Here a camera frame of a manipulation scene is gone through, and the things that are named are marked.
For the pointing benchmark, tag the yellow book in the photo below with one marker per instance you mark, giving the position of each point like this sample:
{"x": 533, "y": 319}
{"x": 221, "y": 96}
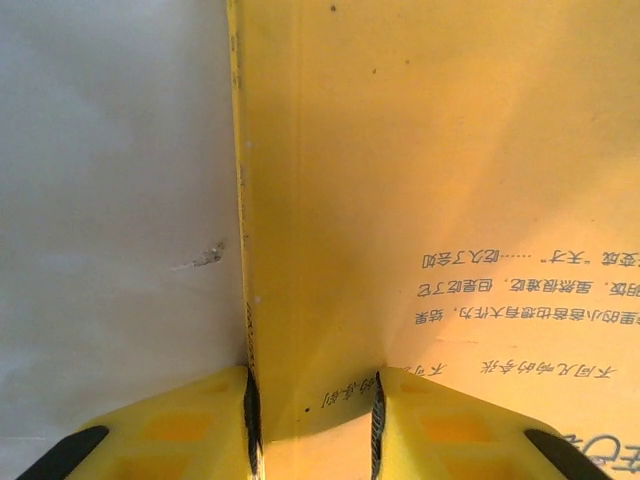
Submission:
{"x": 425, "y": 175}

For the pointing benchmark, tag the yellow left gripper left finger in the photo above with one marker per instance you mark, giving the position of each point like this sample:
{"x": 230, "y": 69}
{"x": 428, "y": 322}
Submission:
{"x": 175, "y": 425}

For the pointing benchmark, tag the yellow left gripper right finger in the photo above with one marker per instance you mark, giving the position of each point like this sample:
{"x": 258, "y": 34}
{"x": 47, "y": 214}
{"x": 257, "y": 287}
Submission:
{"x": 450, "y": 425}

